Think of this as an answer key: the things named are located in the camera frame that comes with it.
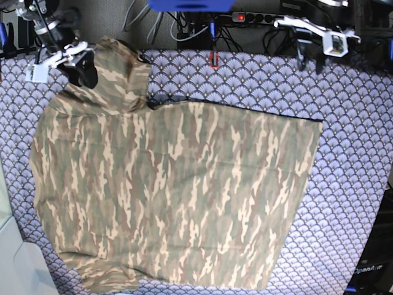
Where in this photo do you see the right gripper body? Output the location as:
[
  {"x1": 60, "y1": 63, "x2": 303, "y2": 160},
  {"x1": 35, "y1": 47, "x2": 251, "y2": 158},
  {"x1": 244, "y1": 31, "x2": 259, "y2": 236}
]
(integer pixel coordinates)
[{"x1": 39, "y1": 41, "x2": 94, "y2": 68}]

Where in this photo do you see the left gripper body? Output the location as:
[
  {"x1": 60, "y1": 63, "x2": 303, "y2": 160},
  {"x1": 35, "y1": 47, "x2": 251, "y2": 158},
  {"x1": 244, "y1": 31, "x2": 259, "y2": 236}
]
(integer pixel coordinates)
[{"x1": 273, "y1": 16, "x2": 361, "y2": 43}]

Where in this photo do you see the camouflage T-shirt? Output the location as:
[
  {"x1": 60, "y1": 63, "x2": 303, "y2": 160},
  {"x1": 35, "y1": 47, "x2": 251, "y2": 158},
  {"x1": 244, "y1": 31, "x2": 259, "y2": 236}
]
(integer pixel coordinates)
[{"x1": 30, "y1": 37, "x2": 323, "y2": 293}]

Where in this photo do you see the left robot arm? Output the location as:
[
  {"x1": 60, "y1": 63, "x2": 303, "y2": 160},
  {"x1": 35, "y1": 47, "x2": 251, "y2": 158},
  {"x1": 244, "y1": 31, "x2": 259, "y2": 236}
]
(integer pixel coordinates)
[{"x1": 274, "y1": 1, "x2": 361, "y2": 74}]

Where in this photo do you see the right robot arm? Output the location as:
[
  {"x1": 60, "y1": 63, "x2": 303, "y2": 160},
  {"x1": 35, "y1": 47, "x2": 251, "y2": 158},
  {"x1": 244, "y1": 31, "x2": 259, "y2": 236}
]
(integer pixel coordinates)
[{"x1": 15, "y1": 1, "x2": 98, "y2": 89}]

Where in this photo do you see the black power strip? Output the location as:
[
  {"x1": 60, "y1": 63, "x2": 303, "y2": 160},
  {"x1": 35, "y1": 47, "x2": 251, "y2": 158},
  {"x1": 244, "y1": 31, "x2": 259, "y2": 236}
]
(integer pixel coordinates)
[{"x1": 231, "y1": 12, "x2": 284, "y2": 25}]

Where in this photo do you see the purple fan-pattern table cloth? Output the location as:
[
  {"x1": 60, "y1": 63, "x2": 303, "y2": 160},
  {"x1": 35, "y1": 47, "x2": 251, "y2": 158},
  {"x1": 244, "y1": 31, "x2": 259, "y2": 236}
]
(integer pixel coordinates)
[{"x1": 1, "y1": 50, "x2": 392, "y2": 294}]

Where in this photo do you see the blue clamp left edge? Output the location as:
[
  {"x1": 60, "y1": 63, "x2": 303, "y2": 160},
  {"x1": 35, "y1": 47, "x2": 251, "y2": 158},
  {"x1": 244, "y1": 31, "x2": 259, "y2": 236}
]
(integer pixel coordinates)
[{"x1": 1, "y1": 22, "x2": 17, "y2": 59}]

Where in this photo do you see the blue clamp edge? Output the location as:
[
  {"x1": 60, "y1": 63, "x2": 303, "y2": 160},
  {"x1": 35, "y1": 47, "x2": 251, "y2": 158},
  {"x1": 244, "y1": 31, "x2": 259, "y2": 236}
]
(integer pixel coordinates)
[
  {"x1": 1, "y1": 22, "x2": 17, "y2": 59},
  {"x1": 384, "y1": 39, "x2": 393, "y2": 73}
]

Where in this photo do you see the blue clamp right edge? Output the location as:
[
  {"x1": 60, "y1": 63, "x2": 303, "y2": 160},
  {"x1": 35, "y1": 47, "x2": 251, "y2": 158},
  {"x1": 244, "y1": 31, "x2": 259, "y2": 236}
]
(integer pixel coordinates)
[{"x1": 384, "y1": 39, "x2": 393, "y2": 73}]

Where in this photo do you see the white plastic bin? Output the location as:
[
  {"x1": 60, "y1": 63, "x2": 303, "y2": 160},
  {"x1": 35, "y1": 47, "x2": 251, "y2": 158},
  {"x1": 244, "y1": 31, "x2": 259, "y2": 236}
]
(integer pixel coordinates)
[{"x1": 1, "y1": 172, "x2": 58, "y2": 294}]

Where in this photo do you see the black OpenArm box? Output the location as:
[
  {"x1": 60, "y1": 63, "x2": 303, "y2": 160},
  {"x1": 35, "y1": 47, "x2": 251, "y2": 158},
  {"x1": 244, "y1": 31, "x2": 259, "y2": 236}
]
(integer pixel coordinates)
[{"x1": 344, "y1": 189, "x2": 392, "y2": 294}]

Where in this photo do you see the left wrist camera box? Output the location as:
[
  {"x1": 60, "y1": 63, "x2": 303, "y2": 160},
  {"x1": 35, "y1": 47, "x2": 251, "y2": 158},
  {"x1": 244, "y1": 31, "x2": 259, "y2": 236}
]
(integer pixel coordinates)
[{"x1": 322, "y1": 31, "x2": 348, "y2": 58}]

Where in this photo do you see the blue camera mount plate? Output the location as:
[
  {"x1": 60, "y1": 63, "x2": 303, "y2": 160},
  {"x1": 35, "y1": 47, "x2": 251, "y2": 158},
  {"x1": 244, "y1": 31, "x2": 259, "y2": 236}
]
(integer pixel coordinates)
[{"x1": 149, "y1": 0, "x2": 235, "y2": 12}]

